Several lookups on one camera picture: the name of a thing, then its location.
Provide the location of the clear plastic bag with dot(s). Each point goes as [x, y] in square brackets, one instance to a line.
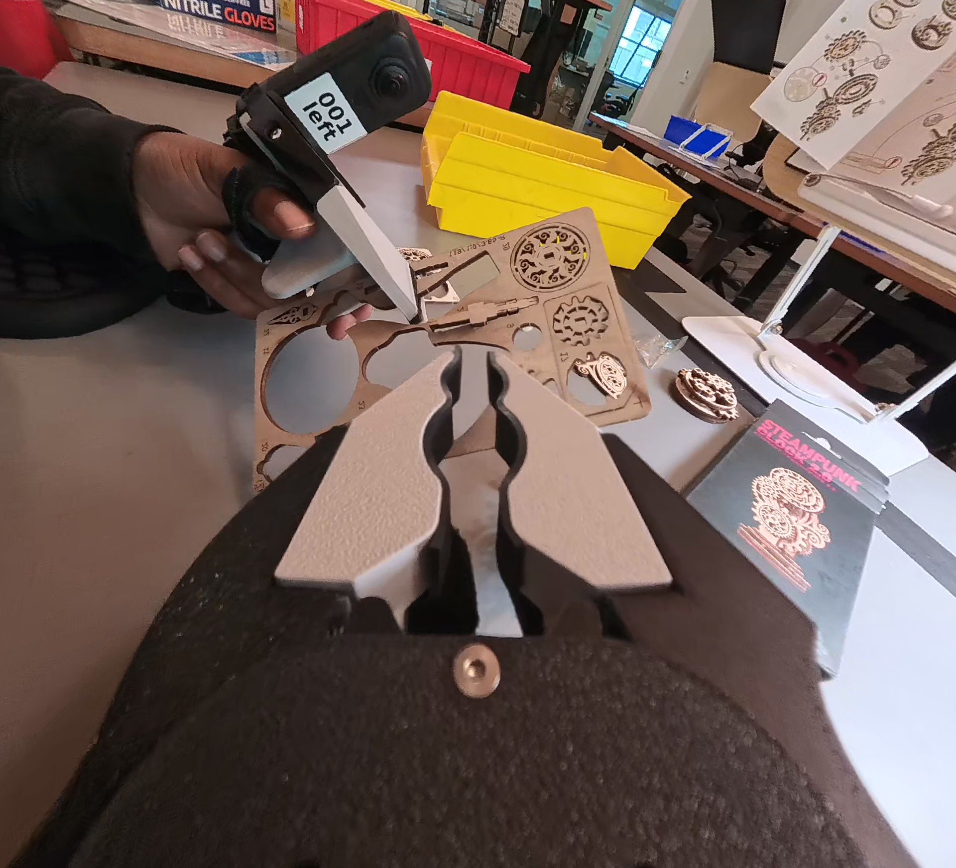
[661, 349]

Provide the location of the small wooden axle pin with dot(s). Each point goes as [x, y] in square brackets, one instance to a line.
[478, 315]

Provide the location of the tan chair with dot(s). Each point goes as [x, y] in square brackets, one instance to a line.
[736, 99]

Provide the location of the wooden puzzle sheet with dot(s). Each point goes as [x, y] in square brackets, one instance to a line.
[549, 386]

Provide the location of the person's left forearm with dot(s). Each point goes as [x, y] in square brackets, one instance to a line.
[67, 159]

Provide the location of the small instruction sheet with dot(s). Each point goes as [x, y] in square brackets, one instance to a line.
[859, 39]

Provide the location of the white book stand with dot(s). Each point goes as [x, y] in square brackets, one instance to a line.
[732, 345]

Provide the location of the black puzzle box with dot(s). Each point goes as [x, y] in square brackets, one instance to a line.
[792, 547]

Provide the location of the red plastic bin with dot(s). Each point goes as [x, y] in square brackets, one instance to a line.
[463, 69]

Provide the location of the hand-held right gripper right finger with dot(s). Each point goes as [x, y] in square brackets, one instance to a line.
[590, 509]

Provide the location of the ornate wooden bracket piece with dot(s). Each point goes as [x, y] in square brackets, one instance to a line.
[601, 375]

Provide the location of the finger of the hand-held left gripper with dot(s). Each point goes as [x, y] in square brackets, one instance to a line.
[366, 248]

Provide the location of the red chair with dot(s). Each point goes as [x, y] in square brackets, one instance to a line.
[22, 24]

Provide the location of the small round wooden gear stack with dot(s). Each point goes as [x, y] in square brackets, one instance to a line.
[706, 396]

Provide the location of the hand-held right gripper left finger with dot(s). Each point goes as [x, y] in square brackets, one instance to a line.
[366, 509]

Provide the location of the small blue bin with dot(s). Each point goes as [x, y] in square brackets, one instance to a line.
[694, 136]

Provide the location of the wooden side table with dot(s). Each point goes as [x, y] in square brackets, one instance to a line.
[754, 200]

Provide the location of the black flat panel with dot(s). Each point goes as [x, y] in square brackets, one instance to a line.
[747, 28]

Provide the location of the person's left hand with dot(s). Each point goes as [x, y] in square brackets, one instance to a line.
[187, 196]

